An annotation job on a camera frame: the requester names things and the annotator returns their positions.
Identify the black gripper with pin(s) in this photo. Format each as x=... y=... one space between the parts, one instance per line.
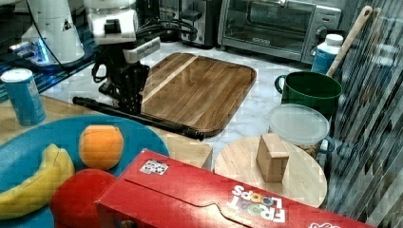
x=124 y=81

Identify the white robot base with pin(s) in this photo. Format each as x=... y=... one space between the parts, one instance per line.
x=52 y=33

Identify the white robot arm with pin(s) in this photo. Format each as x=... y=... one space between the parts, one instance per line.
x=114 y=23

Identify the orange fruit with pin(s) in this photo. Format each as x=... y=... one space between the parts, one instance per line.
x=101 y=146

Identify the wooden cutting board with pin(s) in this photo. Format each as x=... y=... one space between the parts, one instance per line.
x=197 y=91

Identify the black silver toaster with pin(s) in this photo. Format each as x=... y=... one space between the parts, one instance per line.
x=195 y=22

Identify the blue cylindrical can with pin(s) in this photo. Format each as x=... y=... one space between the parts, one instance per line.
x=24 y=96

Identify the yellow banana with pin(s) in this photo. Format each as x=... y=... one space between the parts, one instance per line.
x=36 y=191

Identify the red Froot Loops box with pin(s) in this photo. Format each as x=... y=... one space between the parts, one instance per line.
x=158 y=192

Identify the red apple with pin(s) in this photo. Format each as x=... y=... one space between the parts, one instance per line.
x=73 y=203

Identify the small wooden block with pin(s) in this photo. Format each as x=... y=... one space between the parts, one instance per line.
x=272 y=157

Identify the silver toaster oven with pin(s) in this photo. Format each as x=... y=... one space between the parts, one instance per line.
x=289 y=29

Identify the clear container with lid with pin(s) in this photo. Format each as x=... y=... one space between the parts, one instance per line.
x=302 y=126

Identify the green pot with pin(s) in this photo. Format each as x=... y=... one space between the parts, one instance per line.
x=315 y=90

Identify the white capped blue bottle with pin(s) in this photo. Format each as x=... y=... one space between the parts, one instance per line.
x=326 y=53

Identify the round wooden board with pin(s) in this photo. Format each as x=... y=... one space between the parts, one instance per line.
x=304 y=180

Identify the wooden spoon handle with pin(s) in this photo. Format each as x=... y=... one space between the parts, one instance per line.
x=360 y=21

